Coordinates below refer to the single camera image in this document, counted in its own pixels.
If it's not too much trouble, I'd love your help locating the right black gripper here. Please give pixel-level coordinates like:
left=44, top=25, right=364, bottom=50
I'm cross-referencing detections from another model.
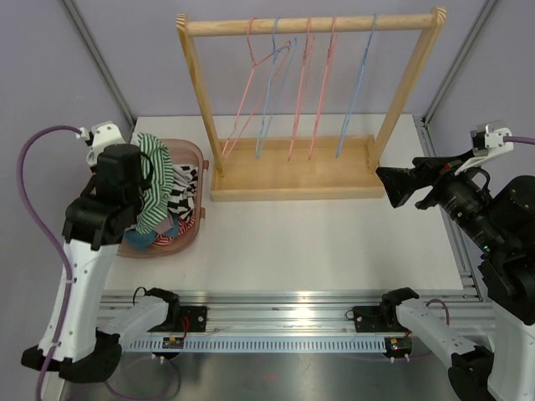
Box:
left=377, top=146, right=509, bottom=255

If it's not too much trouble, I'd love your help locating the green white striped tank top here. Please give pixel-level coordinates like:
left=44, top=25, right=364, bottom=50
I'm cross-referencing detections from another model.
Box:
left=135, top=133, right=174, bottom=234

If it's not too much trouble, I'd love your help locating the black white striped tank top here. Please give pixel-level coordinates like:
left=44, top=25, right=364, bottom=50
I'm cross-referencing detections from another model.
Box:
left=167, top=164, right=199, bottom=235

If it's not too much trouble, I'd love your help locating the mauve ribbed tank top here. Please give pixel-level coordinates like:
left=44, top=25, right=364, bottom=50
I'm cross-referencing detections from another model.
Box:
left=154, top=213, right=179, bottom=238

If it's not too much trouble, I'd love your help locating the blue tank top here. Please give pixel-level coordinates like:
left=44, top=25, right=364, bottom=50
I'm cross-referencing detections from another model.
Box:
left=124, top=230, right=157, bottom=251

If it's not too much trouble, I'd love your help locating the pink hanger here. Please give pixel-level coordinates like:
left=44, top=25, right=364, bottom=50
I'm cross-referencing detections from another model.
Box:
left=287, top=17, right=315, bottom=161
left=222, top=18, right=273, bottom=160
left=308, top=16, right=338, bottom=160

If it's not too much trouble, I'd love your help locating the blue hanger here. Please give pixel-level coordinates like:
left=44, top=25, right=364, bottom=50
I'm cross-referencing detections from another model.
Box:
left=335, top=13, right=379, bottom=158
left=255, top=17, right=297, bottom=159

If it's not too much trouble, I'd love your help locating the red white striped tank top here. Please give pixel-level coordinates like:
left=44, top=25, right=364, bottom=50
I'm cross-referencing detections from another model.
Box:
left=152, top=234, right=175, bottom=247

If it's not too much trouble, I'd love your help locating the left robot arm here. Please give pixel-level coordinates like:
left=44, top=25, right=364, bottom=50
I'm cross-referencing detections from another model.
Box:
left=21, top=144, right=181, bottom=383

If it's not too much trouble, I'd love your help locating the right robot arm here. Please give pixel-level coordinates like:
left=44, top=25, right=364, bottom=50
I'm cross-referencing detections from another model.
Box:
left=376, top=151, right=534, bottom=400

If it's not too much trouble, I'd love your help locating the pink translucent plastic basket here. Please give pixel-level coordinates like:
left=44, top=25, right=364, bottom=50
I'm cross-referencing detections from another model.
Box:
left=118, top=134, right=209, bottom=258

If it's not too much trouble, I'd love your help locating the wooden clothes rack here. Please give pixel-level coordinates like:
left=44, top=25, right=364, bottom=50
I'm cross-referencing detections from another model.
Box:
left=176, top=7, right=447, bottom=202

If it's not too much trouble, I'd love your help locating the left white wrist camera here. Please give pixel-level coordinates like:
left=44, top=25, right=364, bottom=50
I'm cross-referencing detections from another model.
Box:
left=76, top=121, right=126, bottom=166

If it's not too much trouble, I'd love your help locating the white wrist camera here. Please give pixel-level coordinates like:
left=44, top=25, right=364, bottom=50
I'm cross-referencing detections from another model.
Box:
left=455, top=120, right=514, bottom=175
left=76, top=121, right=126, bottom=166

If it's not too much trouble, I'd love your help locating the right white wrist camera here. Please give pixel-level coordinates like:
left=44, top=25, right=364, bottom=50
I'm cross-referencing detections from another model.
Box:
left=455, top=120, right=514, bottom=175

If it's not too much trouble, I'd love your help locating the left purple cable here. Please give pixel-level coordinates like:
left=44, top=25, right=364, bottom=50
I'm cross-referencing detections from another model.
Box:
left=15, top=124, right=83, bottom=401

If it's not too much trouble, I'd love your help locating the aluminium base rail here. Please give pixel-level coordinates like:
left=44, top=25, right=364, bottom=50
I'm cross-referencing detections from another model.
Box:
left=97, top=286, right=494, bottom=353

